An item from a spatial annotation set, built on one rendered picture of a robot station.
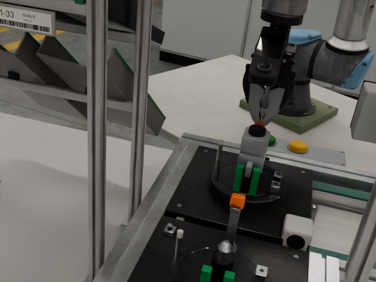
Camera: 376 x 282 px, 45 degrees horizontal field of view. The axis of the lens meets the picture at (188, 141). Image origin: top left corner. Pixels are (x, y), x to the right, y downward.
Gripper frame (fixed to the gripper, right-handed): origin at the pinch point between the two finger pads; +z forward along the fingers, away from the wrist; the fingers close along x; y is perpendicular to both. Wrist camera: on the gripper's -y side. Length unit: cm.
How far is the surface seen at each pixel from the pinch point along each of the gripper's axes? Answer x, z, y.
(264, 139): -1.5, -1.2, -8.8
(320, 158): -13.6, 11.3, 12.4
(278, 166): -5.1, 10.3, 3.5
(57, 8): 24.9, -22.8, -28.4
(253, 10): 36, 45, 305
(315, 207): -12.7, 10.7, -7.4
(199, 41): 79, 80, 312
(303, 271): -11.2, 10.3, -24.9
